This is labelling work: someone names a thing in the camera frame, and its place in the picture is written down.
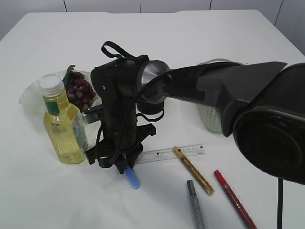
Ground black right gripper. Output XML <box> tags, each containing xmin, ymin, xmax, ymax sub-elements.
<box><xmin>85</xmin><ymin>55</ymin><xmax>156</xmax><ymax>174</ymax></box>

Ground blue scissors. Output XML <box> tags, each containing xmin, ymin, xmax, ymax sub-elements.
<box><xmin>124</xmin><ymin>166</ymin><xmax>140</xmax><ymax>189</ymax></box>

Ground yellow oil bottle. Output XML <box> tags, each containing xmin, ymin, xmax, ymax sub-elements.
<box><xmin>38</xmin><ymin>75</ymin><xmax>89</xmax><ymax>165</ymax></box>

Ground purple grape bunch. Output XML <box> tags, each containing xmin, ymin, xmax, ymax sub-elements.
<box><xmin>62</xmin><ymin>65</ymin><xmax>96</xmax><ymax>112</ymax></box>

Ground red glitter pen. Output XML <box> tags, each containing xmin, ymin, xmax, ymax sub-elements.
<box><xmin>214</xmin><ymin>170</ymin><xmax>257</xmax><ymax>229</ymax></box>

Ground clear plastic ruler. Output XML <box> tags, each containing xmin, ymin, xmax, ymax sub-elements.
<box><xmin>135</xmin><ymin>144</ymin><xmax>205</xmax><ymax>164</ymax></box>

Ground black mesh pen holder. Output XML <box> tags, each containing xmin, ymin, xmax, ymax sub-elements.
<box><xmin>136</xmin><ymin>101</ymin><xmax>164</xmax><ymax>115</ymax></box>

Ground gold glitter pen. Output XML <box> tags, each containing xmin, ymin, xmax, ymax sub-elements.
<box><xmin>173</xmin><ymin>146</ymin><xmax>214</xmax><ymax>196</ymax></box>

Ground silver glitter pen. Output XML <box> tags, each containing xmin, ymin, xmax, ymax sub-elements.
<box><xmin>187</xmin><ymin>180</ymin><xmax>205</xmax><ymax>229</ymax></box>

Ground green plastic basket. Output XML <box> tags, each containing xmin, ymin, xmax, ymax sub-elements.
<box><xmin>197</xmin><ymin>58</ymin><xmax>245</xmax><ymax>134</ymax></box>

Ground pale green wavy plate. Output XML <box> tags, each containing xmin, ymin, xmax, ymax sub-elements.
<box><xmin>19</xmin><ymin>71</ymin><xmax>99</xmax><ymax>120</ymax></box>

